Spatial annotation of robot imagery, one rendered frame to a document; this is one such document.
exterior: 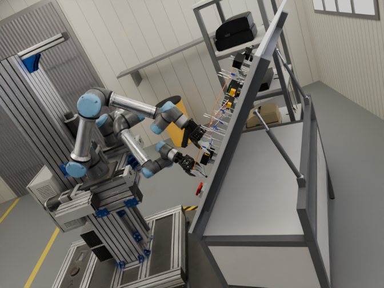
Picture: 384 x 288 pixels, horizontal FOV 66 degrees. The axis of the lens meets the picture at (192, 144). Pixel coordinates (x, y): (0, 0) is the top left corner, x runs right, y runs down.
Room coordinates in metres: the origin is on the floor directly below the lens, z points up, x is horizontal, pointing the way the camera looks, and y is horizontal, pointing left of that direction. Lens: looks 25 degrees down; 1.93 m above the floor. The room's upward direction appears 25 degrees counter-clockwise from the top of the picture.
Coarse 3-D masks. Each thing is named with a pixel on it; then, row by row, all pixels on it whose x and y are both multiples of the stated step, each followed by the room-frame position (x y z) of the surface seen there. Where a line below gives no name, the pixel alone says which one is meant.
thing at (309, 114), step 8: (312, 104) 1.91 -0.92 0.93; (304, 112) 1.72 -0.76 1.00; (312, 112) 1.92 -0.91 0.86; (304, 120) 1.63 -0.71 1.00; (304, 128) 1.54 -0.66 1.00; (304, 136) 1.46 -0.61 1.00; (304, 144) 1.38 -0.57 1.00; (304, 152) 1.32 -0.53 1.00; (304, 160) 1.25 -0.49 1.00; (304, 168) 1.19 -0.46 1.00; (304, 184) 1.06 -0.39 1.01; (304, 192) 1.04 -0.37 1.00; (304, 200) 0.99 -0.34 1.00; (296, 208) 0.97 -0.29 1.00; (304, 208) 0.95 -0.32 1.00; (304, 216) 0.95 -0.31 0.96; (304, 224) 0.95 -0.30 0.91; (304, 232) 0.96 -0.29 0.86; (312, 232) 0.94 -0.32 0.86; (312, 240) 0.95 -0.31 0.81
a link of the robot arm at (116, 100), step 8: (96, 88) 1.71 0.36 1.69; (112, 96) 1.73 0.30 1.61; (120, 96) 1.74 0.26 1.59; (112, 104) 1.73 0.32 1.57; (120, 104) 1.71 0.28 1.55; (128, 104) 1.71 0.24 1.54; (136, 104) 1.71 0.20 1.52; (144, 104) 1.72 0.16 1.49; (136, 112) 1.71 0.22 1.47; (144, 112) 1.69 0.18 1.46; (152, 112) 1.69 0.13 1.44; (160, 112) 1.68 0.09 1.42
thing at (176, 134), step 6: (174, 96) 4.52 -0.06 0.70; (180, 96) 4.41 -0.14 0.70; (162, 102) 4.48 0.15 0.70; (174, 102) 4.21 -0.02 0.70; (180, 102) 4.26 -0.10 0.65; (180, 108) 4.23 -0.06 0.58; (186, 114) 4.32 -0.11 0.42; (168, 126) 4.24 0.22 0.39; (174, 126) 4.19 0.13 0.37; (168, 132) 4.31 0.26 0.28; (174, 132) 4.21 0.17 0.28; (180, 132) 4.19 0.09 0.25; (174, 138) 4.25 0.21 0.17; (180, 138) 4.20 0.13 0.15; (174, 144) 4.34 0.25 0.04; (180, 144) 4.23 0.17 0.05
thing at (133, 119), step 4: (112, 112) 2.36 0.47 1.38; (116, 112) 2.30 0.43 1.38; (120, 112) 2.23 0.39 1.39; (124, 112) 1.96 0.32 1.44; (128, 112) 1.95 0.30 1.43; (112, 116) 2.32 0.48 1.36; (116, 116) 2.28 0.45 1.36; (124, 116) 1.93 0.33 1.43; (128, 116) 1.93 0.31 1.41; (132, 116) 1.93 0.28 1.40; (136, 116) 1.93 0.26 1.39; (140, 116) 1.94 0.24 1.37; (128, 120) 1.91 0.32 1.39; (132, 120) 1.92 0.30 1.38; (136, 120) 1.93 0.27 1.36; (140, 120) 1.95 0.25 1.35; (128, 124) 1.91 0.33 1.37; (132, 124) 1.92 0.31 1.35; (136, 124) 1.95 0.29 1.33
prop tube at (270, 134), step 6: (270, 132) 1.11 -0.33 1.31; (270, 138) 1.12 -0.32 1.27; (276, 138) 1.11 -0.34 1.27; (276, 144) 1.11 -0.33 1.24; (282, 150) 1.10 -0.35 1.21; (282, 156) 1.11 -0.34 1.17; (288, 156) 1.10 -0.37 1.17; (288, 162) 1.09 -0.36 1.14; (294, 168) 1.09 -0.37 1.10; (300, 174) 1.08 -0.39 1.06
